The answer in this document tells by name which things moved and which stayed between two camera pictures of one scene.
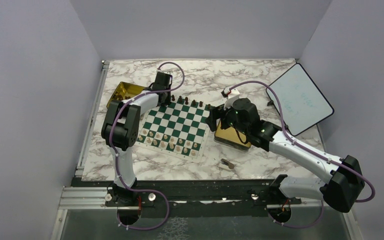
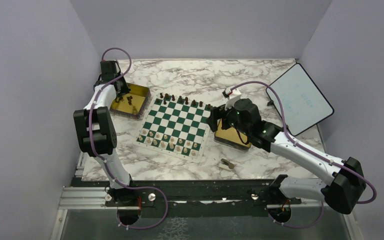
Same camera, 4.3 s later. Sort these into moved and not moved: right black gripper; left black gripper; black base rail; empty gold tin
Moved: left black gripper
Not moved: empty gold tin; right black gripper; black base rail
